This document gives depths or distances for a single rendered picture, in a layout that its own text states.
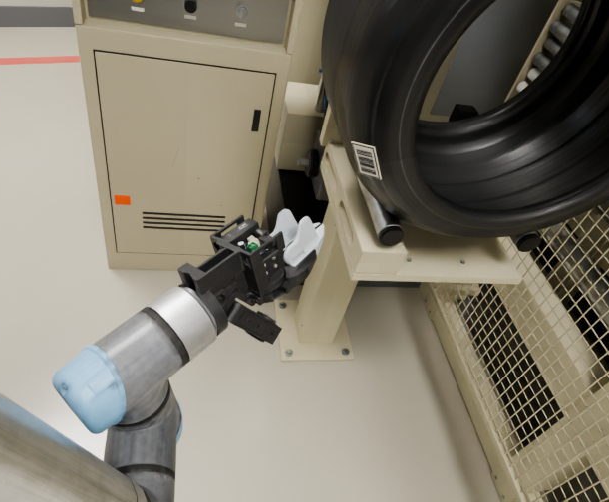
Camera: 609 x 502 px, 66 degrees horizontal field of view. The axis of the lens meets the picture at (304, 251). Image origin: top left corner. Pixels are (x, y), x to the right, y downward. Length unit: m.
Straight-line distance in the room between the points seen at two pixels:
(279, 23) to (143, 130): 0.50
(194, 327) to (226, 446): 1.05
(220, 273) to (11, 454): 0.26
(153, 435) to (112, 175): 1.16
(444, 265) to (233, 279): 0.54
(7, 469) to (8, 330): 1.48
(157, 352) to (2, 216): 1.76
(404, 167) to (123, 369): 0.45
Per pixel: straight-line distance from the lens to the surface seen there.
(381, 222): 0.83
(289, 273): 0.57
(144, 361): 0.48
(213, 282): 0.51
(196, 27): 1.40
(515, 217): 0.86
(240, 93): 1.42
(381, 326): 1.89
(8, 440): 0.34
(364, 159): 0.70
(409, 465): 1.65
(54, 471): 0.38
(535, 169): 1.05
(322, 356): 1.72
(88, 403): 0.48
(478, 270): 1.01
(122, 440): 0.56
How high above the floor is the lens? 1.42
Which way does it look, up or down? 44 degrees down
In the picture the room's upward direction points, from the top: 16 degrees clockwise
